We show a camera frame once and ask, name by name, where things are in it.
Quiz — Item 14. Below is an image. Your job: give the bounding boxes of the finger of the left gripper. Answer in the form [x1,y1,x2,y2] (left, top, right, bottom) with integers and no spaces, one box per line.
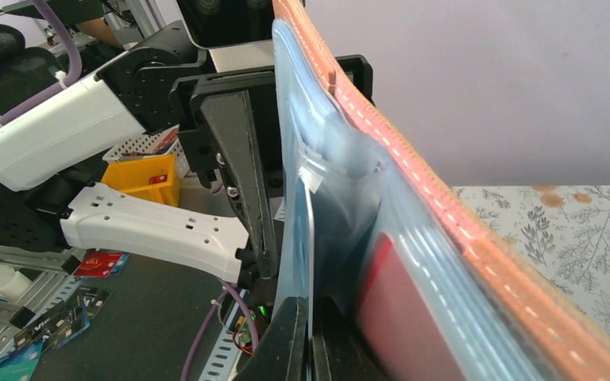
[200,90,279,279]

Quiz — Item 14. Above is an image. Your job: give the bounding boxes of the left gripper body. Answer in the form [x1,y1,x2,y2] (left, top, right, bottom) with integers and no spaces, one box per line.
[171,66,283,190]

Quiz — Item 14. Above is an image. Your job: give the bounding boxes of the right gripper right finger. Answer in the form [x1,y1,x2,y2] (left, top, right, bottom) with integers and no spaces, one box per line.
[311,297,384,381]

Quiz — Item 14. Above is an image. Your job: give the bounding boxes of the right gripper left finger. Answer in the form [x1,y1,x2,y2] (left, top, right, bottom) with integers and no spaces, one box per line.
[234,297,308,381]

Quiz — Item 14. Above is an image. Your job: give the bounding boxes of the red credit card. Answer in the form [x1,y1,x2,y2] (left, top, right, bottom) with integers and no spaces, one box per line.
[354,233,465,380]

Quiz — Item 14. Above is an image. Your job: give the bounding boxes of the blue credit card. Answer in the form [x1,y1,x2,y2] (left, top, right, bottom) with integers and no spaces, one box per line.
[285,170,315,380]

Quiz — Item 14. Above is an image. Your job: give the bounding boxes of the teal credit card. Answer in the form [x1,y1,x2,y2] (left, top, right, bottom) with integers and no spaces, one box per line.
[0,341,43,381]

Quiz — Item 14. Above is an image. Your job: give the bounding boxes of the red card on desk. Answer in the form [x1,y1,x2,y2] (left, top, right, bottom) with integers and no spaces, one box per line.
[73,251,130,278]

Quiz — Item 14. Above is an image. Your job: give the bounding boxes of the dark cards on desk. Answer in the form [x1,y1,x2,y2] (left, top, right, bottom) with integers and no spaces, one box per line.
[13,286,112,352]

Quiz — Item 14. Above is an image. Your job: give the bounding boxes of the yellow plastic bin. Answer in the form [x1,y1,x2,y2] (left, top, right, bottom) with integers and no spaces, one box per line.
[101,154,180,207]

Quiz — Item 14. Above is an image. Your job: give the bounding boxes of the white mesh basket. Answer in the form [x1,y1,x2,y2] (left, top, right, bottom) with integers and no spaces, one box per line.
[102,125,190,178]

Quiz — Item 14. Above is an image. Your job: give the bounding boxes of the floral table mat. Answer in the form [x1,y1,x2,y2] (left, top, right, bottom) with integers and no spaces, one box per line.
[454,185,610,336]

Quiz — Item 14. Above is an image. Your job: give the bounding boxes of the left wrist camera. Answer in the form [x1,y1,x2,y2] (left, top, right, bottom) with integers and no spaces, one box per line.
[176,0,275,72]

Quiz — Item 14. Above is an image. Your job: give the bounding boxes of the aluminium rail frame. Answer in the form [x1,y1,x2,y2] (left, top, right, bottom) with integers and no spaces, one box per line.
[0,245,87,356]

